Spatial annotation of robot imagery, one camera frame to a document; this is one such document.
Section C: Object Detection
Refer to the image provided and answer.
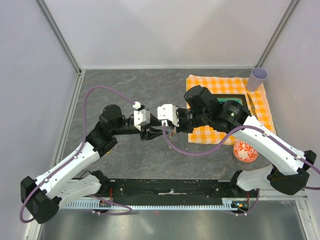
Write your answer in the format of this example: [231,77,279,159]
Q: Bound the green square plate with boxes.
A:
[215,94,248,107]

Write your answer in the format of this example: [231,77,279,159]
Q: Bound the gold knife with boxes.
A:
[247,94,257,117]

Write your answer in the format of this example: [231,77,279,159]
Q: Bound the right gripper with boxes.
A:
[168,108,210,134]

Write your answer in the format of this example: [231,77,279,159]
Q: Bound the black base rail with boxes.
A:
[69,177,251,204]

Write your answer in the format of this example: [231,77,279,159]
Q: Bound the keyring chain with blue tag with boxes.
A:
[166,126,177,151]

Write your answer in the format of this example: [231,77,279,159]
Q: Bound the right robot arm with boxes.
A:
[173,85,317,197]

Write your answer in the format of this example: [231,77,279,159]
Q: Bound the slotted cable duct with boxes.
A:
[62,198,249,211]

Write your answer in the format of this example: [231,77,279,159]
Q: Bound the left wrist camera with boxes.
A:
[132,101,151,132]

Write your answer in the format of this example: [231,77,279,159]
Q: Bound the orange checkered cloth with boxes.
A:
[186,75,276,144]

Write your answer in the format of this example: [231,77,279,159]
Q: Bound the lilac cup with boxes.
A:
[246,67,268,92]

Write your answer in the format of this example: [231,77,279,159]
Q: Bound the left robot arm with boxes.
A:
[19,102,168,224]

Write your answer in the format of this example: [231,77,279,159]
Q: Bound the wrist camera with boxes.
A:
[132,101,151,132]
[157,104,179,127]

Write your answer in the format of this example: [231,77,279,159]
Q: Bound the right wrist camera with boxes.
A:
[157,104,179,127]

